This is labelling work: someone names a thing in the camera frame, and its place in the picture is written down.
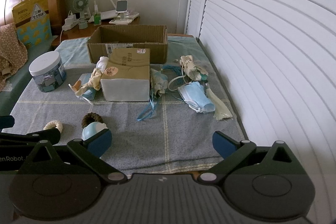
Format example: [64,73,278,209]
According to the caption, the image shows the blue plush ball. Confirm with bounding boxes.
[81,122,107,140]

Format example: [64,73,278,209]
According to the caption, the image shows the brown scrunchie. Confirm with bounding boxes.
[81,113,104,128]

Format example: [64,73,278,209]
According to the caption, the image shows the cream scrunchie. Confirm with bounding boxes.
[43,120,63,133]

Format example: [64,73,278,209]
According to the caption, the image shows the blue face mask stack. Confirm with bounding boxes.
[178,81,215,113]

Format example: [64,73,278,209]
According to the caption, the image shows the beige knotted cloth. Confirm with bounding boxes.
[88,68,102,91]

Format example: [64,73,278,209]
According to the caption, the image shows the cream drawstring pouch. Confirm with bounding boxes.
[179,55,209,81]

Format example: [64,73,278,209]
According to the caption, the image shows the white knotted cloth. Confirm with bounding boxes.
[96,56,109,73]

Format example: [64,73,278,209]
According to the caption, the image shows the packaged blue face masks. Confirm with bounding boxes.
[68,73,97,105]

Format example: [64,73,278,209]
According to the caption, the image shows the cream fabric strip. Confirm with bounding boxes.
[206,88,232,121]

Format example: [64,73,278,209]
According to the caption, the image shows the blue ribbon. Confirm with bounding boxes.
[137,86,158,122]

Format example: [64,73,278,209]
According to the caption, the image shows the grey checked mat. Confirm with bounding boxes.
[8,66,244,175]

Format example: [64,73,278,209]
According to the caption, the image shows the gold tissue pack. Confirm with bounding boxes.
[100,48,150,102]

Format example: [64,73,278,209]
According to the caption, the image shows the clear jar white lid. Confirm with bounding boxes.
[29,51,67,93]

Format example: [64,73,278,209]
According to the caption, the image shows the brown patterned garment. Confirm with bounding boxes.
[0,23,28,91]

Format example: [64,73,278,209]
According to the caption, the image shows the teal patterned cloth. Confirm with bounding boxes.
[150,68,168,98]

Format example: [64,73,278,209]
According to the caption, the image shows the light blue towel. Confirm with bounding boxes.
[56,35,210,69]

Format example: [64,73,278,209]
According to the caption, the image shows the wooden nightstand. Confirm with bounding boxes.
[51,15,141,47]

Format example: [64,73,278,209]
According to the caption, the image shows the white power strip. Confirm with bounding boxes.
[62,11,79,31]

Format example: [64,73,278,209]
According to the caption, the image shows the open cardboard box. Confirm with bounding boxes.
[87,24,168,64]

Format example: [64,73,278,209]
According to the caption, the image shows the white remote control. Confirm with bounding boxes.
[108,19,133,25]

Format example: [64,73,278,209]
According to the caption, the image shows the yellow blue paper bag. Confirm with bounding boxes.
[12,0,52,49]

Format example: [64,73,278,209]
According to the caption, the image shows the white louvered closet door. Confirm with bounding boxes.
[185,0,335,223]

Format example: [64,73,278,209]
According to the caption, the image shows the green spray bottle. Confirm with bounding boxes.
[93,1,101,26]

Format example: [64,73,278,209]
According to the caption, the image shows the white wifi router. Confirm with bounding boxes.
[88,0,118,23]

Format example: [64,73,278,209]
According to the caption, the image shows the small green desk fan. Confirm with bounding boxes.
[73,0,89,20]

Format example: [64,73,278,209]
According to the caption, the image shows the blue white cord bundle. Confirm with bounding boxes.
[161,64,190,92]

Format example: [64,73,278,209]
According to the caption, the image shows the white camera clock device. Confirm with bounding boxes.
[116,0,128,19]

